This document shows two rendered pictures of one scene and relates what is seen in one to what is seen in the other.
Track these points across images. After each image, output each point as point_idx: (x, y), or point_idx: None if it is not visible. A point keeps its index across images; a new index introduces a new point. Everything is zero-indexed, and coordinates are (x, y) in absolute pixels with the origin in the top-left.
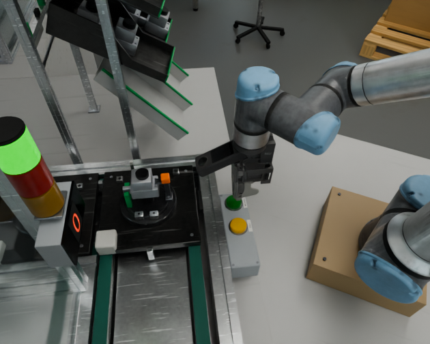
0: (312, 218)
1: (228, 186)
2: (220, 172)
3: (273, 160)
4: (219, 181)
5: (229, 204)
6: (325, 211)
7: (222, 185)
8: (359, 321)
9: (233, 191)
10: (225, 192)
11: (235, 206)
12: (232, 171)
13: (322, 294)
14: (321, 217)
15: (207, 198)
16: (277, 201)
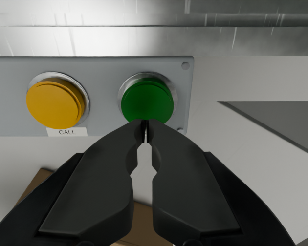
0: (146, 195)
1: (252, 76)
2: (302, 64)
3: (282, 170)
4: (276, 57)
5: (133, 92)
6: (122, 244)
7: (259, 62)
8: None
9: (129, 142)
10: (236, 67)
11: (123, 108)
12: (215, 198)
13: (19, 180)
14: (145, 206)
15: (180, 4)
16: None
